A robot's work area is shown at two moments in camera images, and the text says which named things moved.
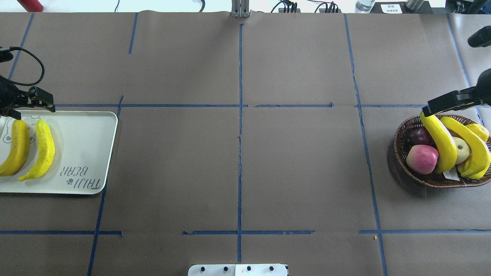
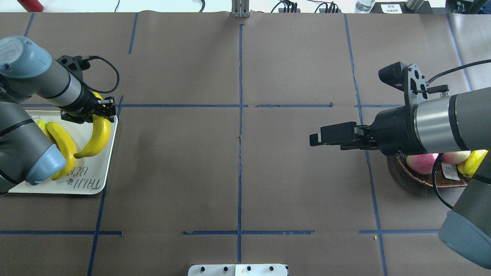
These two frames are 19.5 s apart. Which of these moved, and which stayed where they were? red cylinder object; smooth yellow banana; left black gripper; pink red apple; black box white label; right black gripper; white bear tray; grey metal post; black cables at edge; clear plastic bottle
Moved: left black gripper; right black gripper; smooth yellow banana
Stayed: grey metal post; clear plastic bottle; red cylinder object; black box white label; black cables at edge; white bear tray; pink red apple
